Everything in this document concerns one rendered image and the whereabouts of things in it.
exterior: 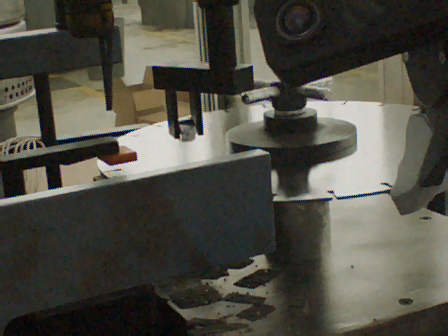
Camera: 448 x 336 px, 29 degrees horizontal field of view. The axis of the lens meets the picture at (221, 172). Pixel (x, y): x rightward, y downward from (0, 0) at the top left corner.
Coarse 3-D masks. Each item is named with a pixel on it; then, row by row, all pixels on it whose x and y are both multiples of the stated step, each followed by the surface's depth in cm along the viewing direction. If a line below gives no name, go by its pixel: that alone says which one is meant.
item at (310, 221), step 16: (288, 208) 74; (304, 208) 73; (320, 208) 74; (288, 224) 74; (304, 224) 74; (320, 224) 75; (288, 240) 74; (304, 240) 74; (320, 240) 75; (272, 256) 76; (288, 256) 75; (304, 256) 75; (320, 256) 75
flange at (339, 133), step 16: (272, 112) 75; (240, 128) 77; (256, 128) 75; (272, 128) 73; (288, 128) 72; (304, 128) 73; (320, 128) 74; (336, 128) 74; (352, 128) 74; (240, 144) 71; (256, 144) 71; (272, 144) 70; (288, 144) 70; (304, 144) 70; (320, 144) 70; (336, 144) 70; (352, 144) 72
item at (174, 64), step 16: (208, 16) 66; (224, 16) 66; (208, 32) 66; (224, 32) 66; (208, 48) 67; (224, 48) 66; (160, 64) 71; (176, 64) 70; (192, 64) 70; (208, 64) 69; (224, 64) 66; (240, 64) 68; (160, 80) 71; (176, 80) 69; (192, 80) 68; (208, 80) 67; (224, 80) 66; (240, 80) 66; (176, 96) 70; (192, 96) 71; (176, 112) 70; (192, 112) 72; (176, 128) 71
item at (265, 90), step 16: (256, 80) 76; (272, 80) 73; (320, 80) 75; (256, 96) 71; (272, 96) 72; (288, 96) 72; (304, 96) 72; (320, 96) 70; (288, 112) 73; (304, 112) 74
